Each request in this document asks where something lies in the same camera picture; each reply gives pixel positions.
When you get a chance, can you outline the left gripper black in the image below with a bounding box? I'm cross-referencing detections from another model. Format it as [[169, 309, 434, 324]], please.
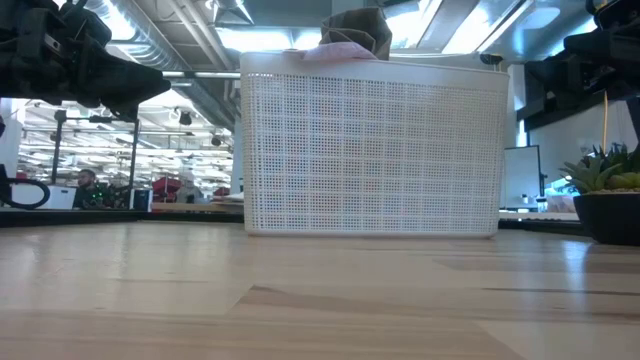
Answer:
[[0, 0, 172, 122]]

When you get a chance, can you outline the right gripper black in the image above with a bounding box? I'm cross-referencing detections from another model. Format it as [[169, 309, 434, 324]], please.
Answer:
[[522, 0, 640, 114]]

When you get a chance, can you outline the pink garment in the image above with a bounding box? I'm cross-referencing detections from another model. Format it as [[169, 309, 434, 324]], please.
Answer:
[[287, 41, 379, 64]]

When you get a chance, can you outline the red bin stack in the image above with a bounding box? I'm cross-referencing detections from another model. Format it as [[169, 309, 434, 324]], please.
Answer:
[[151, 176, 184, 204]]

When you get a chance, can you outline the white board panel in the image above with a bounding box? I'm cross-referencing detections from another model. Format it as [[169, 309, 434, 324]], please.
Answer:
[[501, 145, 544, 209]]

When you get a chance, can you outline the person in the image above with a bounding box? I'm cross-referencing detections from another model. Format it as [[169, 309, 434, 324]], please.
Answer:
[[72, 168, 109, 210]]

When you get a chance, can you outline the white box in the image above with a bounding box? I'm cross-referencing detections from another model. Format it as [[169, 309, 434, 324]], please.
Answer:
[[9, 184, 77, 211]]

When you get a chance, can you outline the potted succulent black pot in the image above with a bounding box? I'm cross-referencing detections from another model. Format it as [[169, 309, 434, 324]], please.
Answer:
[[558, 142, 640, 246]]

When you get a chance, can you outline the white perforated plastic basket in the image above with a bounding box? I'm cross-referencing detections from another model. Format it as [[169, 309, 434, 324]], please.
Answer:
[[239, 49, 511, 239]]

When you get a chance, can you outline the black looped cable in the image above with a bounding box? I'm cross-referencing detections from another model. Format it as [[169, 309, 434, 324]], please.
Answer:
[[0, 164, 52, 211]]

